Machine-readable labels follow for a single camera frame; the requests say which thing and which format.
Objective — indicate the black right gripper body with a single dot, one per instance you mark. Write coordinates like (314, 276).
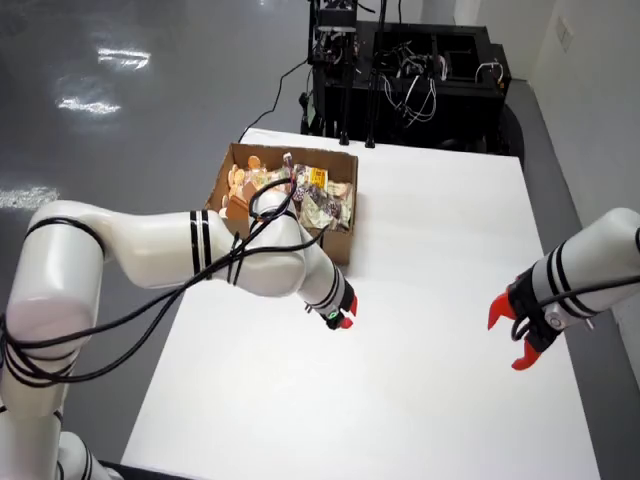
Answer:
(530, 310)

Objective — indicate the yellow snack packet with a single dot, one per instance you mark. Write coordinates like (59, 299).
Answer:
(319, 176)

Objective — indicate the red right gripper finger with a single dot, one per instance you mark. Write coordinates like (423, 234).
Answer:
(501, 310)
(529, 359)

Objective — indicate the round golden cookie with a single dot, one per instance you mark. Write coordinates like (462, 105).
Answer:
(236, 176)
(255, 161)

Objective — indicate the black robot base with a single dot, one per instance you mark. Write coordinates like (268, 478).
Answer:
(130, 472)

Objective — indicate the pale green snack packet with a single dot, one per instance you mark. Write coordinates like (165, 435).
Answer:
(315, 212)

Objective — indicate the black curved base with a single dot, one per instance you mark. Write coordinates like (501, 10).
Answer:
(515, 130)

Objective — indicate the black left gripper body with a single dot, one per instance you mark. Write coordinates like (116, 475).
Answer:
(334, 307)

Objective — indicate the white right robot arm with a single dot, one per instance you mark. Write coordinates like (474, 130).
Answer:
(600, 250)

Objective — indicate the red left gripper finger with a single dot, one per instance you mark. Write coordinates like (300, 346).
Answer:
(344, 324)
(353, 305)

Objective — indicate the black equipment rack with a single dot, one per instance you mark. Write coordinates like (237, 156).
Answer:
(460, 110)

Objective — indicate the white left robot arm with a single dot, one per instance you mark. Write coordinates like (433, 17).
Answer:
(150, 245)

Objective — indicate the thin black stand pole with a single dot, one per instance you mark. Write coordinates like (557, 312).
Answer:
(371, 110)
(345, 110)

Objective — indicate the black clamp with green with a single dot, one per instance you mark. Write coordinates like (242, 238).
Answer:
(307, 112)

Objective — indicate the brown rectangular biscuit pack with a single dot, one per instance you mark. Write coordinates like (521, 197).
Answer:
(240, 196)

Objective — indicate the brown cardboard box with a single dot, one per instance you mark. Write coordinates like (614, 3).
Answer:
(340, 162)

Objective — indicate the clear cookie packet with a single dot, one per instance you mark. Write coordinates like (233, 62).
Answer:
(341, 190)

